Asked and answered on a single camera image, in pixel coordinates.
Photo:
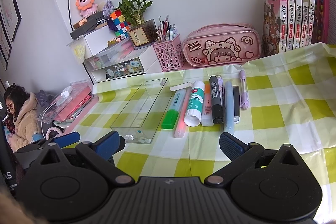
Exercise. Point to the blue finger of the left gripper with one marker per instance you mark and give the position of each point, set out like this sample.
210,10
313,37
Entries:
66,140

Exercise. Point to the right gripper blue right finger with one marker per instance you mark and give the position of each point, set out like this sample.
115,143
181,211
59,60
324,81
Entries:
231,146

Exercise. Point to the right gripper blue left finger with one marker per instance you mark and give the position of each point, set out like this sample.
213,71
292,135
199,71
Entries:
108,145

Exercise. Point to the orange cap pink highlighter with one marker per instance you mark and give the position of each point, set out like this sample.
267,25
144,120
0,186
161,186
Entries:
207,118

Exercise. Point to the clear plastic organizer tray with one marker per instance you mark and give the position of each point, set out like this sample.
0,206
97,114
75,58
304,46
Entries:
140,118

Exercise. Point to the black grey marker pen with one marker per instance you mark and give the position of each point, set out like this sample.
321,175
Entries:
216,100

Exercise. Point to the light blue grey pen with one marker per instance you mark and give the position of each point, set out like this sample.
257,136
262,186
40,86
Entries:
229,108

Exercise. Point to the white teal glue stick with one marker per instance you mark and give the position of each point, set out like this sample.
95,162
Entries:
193,112

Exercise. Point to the lilac clear mechanical pencil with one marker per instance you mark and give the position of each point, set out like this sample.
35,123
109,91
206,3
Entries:
244,101

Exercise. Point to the pink highlighter pen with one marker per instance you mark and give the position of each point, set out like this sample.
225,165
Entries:
181,126

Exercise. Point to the black white case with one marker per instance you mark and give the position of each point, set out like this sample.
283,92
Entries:
236,92

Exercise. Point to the green cap highlighter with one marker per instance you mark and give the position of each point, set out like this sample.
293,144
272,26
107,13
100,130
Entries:
174,110

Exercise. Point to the purple cartoon pen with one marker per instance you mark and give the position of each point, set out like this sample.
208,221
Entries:
220,84

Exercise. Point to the white eraser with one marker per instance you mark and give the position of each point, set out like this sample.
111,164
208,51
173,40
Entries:
180,86

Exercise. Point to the person in beige coat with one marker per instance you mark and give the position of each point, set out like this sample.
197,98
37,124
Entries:
23,108

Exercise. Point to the white drawer organizer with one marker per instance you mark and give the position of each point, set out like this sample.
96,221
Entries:
137,62

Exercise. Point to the clear stacked storage box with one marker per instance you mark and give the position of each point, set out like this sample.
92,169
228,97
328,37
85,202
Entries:
111,55

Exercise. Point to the small dwarf figurine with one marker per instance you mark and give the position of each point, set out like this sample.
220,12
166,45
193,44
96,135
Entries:
115,41

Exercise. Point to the white box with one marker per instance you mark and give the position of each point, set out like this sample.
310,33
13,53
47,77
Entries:
97,41

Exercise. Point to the pink cat pencil case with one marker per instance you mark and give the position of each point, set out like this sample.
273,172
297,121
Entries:
222,44

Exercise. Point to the pink perforated pen holder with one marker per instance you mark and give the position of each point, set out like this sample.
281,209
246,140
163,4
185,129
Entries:
170,54

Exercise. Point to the black flat box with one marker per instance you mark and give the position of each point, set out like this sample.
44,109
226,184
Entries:
89,25

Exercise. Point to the bamboo plant in glass pot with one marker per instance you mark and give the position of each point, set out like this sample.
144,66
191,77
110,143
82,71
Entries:
141,32

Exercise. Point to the colourful rubik cube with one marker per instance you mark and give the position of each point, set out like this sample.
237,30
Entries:
121,25

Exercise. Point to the pens in holder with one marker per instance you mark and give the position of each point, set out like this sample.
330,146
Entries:
165,30

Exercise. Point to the purple tassel pouch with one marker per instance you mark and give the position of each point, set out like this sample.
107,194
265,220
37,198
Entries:
108,9

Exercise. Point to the pink lion toy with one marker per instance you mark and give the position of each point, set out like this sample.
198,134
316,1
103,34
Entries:
86,7

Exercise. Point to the pink book set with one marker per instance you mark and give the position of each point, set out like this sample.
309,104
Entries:
288,25

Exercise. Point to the pink abacus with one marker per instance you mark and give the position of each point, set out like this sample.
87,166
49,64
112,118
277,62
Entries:
321,21

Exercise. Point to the framed wall picture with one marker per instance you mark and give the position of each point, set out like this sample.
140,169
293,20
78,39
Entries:
11,17

